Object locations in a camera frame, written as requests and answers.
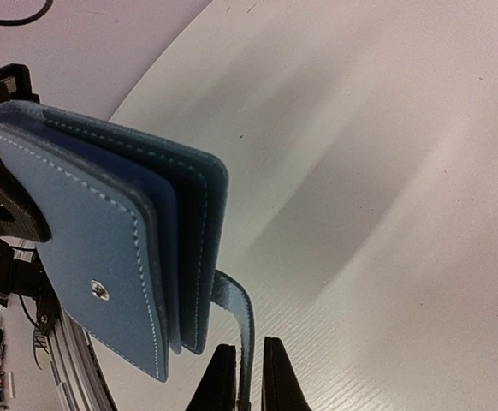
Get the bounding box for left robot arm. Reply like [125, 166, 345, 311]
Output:
[0, 63, 61, 336]

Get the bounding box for blue leather card holder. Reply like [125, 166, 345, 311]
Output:
[0, 101, 254, 410]

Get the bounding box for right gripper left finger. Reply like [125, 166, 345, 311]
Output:
[186, 344, 236, 411]

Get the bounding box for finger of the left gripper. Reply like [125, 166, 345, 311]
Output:
[0, 79, 53, 243]

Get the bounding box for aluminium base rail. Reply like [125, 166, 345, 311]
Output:
[37, 301, 116, 411]

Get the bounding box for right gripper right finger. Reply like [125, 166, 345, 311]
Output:
[261, 337, 311, 411]

